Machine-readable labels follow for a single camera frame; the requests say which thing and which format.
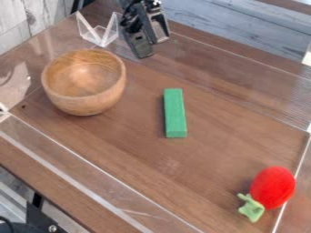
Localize red plush strawberry toy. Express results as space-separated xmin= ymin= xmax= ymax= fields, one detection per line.
xmin=236 ymin=167 xmax=296 ymax=223

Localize black metal table clamp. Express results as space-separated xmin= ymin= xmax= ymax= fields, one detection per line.
xmin=0 ymin=193 xmax=68 ymax=233

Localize clear acrylic corner bracket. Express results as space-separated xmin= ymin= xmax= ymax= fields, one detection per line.
xmin=74 ymin=12 xmax=120 ymax=47

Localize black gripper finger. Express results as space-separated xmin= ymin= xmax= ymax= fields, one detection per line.
xmin=120 ymin=13 xmax=154 ymax=59
xmin=148 ymin=11 xmax=169 ymax=44

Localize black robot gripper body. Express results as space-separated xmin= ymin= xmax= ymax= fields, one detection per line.
xmin=117 ymin=0 xmax=161 ymax=34

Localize clear acrylic tray walls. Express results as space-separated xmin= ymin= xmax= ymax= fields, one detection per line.
xmin=0 ymin=11 xmax=311 ymax=233

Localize brown wooden bowl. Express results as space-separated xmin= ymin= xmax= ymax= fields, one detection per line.
xmin=41 ymin=49 xmax=126 ymax=116

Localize green rectangular block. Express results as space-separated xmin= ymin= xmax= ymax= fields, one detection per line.
xmin=164 ymin=88 xmax=186 ymax=138

